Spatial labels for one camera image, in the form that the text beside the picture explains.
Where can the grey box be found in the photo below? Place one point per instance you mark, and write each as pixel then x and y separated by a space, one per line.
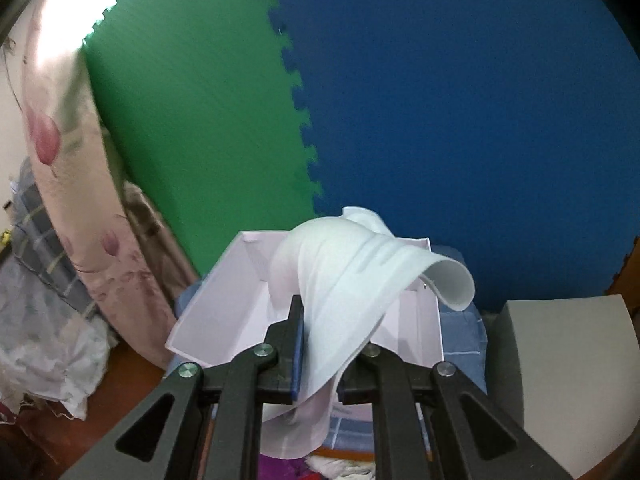
pixel 565 370

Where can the grey checked cloth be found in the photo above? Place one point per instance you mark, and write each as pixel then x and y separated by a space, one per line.
pixel 35 240

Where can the white cardboard box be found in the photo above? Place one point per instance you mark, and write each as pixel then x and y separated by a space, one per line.
pixel 225 300

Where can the floral pink curtain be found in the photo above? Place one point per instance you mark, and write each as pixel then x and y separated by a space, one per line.
pixel 65 185

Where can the white underwear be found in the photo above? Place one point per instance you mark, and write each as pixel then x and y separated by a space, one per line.
pixel 350 280

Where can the brown wooden furniture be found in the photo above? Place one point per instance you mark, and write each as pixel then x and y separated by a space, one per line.
pixel 625 270

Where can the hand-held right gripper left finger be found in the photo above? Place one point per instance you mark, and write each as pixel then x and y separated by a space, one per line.
pixel 299 360

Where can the brown patterned fabric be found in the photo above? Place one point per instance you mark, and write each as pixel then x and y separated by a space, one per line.
pixel 155 240

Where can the blue foam mat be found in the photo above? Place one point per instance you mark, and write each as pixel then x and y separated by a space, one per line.
pixel 450 110

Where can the blue plaid cloth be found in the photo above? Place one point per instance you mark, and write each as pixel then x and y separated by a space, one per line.
pixel 460 340

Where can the white plastic bag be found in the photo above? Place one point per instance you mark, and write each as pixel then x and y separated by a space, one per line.
pixel 45 360

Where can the green foam mat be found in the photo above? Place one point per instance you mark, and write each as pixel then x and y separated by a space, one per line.
pixel 200 110

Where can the white crumpled cloth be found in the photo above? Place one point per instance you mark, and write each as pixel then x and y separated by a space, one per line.
pixel 345 467

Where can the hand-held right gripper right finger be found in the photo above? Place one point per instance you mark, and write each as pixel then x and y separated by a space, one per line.
pixel 360 382

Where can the purple cloth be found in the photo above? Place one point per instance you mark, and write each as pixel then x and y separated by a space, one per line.
pixel 285 470

